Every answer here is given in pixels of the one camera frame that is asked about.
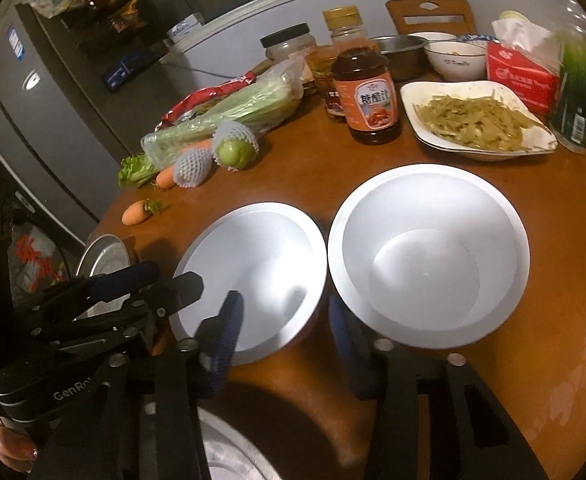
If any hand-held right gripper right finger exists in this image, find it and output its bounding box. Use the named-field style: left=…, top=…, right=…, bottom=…
left=327, top=296, right=549, bottom=480

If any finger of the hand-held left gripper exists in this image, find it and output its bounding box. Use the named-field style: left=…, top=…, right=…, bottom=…
left=23, top=261, right=160, bottom=332
left=43, top=272, right=205, bottom=356

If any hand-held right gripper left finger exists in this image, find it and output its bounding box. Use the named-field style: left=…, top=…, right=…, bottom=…
left=33, top=290, right=245, bottom=480

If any round metal pan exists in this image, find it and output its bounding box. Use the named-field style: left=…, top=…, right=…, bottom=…
left=75, top=234, right=134, bottom=321

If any white paper bowl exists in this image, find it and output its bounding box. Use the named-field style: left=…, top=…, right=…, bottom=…
left=169, top=202, right=328, bottom=367
left=327, top=163, right=530, bottom=350

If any large stainless steel bowl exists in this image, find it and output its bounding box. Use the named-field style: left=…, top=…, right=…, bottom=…
left=193, top=405, right=294, bottom=480

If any person's left hand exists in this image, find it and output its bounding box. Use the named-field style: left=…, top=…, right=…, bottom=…
left=0, top=417, right=41, bottom=473

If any carrot with green top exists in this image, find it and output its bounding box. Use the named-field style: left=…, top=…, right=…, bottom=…
left=122, top=199, right=170, bottom=226

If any glass door with red decals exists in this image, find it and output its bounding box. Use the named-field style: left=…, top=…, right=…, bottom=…
left=3, top=210, right=74, bottom=301

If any fruit in white foam net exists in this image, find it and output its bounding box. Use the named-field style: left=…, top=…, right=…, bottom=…
left=173, top=148, right=215, bottom=190

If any green fruit in foam net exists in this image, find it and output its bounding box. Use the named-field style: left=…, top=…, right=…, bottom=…
left=212, top=121, right=260, bottom=169

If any grey refrigerator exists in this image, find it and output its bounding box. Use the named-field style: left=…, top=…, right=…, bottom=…
left=0, top=2, right=184, bottom=241

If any celery in plastic bag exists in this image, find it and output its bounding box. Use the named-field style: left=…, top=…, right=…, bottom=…
left=118, top=57, right=306, bottom=188

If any red snack packet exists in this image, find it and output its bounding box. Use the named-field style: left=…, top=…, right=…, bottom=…
left=160, top=72, right=258, bottom=131

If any blue box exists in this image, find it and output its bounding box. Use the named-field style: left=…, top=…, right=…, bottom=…
left=104, top=50, right=166, bottom=88

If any sauce bottle with orange label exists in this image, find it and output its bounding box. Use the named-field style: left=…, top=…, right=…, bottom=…
left=332, top=47, right=402, bottom=145

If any white dish of vegetables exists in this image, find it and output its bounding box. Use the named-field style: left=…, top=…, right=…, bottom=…
left=399, top=80, right=559, bottom=162

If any amber glass jar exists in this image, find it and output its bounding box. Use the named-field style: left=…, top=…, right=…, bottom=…
left=305, top=45, right=346, bottom=121

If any white box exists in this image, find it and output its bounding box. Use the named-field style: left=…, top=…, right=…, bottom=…
left=167, top=14, right=205, bottom=43

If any orange snack packet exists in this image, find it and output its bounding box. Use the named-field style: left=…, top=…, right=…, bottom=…
left=108, top=0, right=149, bottom=33

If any glass jar with black lid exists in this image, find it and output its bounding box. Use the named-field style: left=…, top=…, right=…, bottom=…
left=259, top=23, right=318, bottom=68

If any small stainless steel bowl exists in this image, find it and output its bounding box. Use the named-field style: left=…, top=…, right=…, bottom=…
left=370, top=35, right=431, bottom=82

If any white ceramic bowl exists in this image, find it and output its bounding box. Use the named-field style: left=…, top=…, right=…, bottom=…
left=424, top=41, right=488, bottom=82

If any red tissue pack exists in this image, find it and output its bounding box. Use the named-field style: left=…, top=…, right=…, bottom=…
left=487, top=10, right=564, bottom=113

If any yellow-capped honey bottle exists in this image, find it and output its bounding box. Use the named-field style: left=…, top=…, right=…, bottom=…
left=322, top=6, right=380, bottom=53

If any green bottle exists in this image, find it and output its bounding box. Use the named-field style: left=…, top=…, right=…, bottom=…
left=548, top=2, right=586, bottom=155

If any wooden chair back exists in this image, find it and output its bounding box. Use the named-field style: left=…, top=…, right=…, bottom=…
left=385, top=0, right=475, bottom=36

